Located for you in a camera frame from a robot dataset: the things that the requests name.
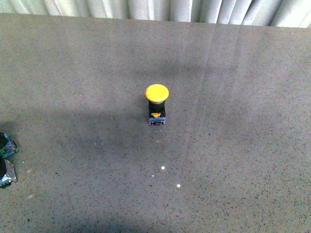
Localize yellow mushroom push button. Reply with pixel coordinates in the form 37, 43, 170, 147
145, 83, 169, 126

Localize white pleated curtain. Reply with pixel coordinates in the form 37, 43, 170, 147
0, 0, 311, 28

